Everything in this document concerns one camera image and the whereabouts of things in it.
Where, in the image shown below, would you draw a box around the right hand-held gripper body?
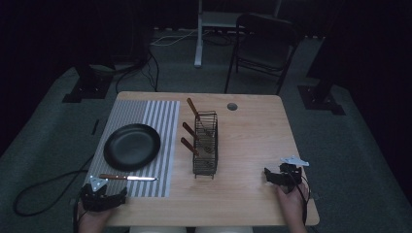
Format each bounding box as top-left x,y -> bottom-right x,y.
277,155 -> 311,194

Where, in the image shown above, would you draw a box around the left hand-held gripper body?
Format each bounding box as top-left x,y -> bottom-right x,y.
80,175 -> 114,214

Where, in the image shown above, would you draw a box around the person's left hand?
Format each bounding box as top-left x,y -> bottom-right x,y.
77,203 -> 115,233

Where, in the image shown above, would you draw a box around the person's right hand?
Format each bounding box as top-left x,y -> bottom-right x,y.
276,182 -> 311,233

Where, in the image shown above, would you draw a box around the black round plate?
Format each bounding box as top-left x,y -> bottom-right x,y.
103,122 -> 162,173

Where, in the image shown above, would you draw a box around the grey striped placemat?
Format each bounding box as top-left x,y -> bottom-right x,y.
83,99 -> 181,199

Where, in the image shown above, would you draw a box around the black stand base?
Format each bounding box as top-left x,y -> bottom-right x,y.
296,76 -> 347,117
61,63 -> 114,104

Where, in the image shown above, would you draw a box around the black folding chair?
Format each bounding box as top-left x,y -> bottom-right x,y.
223,13 -> 300,96

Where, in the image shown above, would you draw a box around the wooden handled table knife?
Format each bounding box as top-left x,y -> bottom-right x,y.
98,173 -> 158,183

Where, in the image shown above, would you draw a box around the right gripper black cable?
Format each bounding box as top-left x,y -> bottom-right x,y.
291,173 -> 313,226

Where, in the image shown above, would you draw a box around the black floor cable loop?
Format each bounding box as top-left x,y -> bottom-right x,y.
13,154 -> 95,217

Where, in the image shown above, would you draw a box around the black wire cutlery rack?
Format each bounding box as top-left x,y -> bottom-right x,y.
192,111 -> 219,180

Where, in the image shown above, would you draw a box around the wooden handled spoon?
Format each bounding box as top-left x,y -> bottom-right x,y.
180,137 -> 202,158

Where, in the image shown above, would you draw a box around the wooden handled fork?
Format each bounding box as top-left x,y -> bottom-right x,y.
182,121 -> 216,154

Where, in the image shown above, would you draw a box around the long wooden handled utensil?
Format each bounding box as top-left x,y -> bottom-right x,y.
186,97 -> 213,138

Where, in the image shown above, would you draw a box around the black cables on floor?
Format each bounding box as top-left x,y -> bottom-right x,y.
114,48 -> 160,94

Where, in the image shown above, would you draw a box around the white desk frame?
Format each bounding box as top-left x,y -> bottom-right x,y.
193,0 -> 282,68

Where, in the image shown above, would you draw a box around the white floor cable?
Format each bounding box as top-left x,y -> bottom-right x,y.
150,28 -> 199,47

